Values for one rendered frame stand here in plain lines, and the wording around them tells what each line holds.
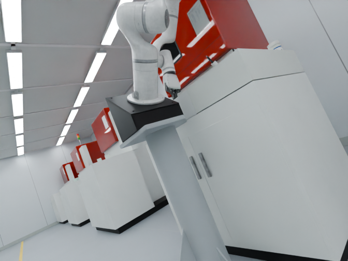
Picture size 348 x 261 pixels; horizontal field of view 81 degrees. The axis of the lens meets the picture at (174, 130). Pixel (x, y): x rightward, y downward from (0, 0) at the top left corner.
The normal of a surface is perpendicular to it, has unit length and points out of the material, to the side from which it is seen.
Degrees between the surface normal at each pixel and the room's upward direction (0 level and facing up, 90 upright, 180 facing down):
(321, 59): 90
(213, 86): 90
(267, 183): 90
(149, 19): 115
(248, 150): 90
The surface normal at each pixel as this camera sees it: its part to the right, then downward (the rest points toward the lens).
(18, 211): 0.55, -0.33
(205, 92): -0.74, 0.24
